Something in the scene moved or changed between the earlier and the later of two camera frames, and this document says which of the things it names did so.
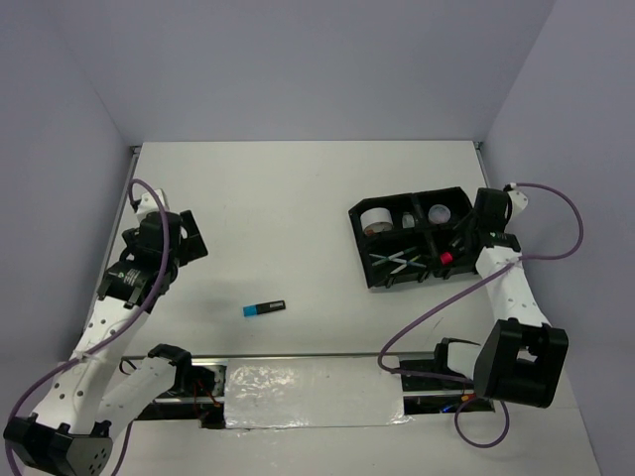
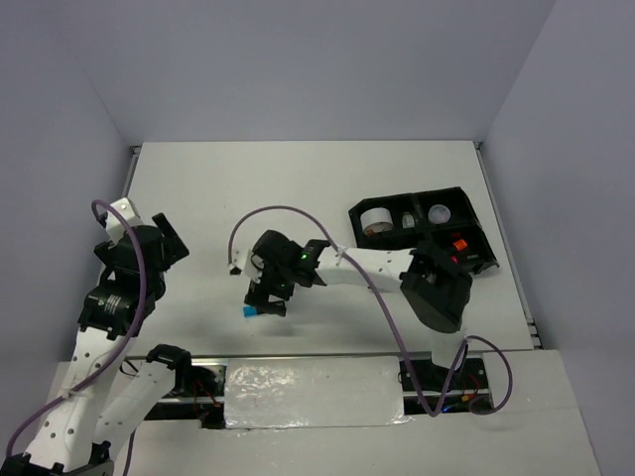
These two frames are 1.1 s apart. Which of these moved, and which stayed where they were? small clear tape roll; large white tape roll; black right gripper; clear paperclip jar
Moved: black right gripper
Stayed: large white tape roll; small clear tape roll; clear paperclip jar
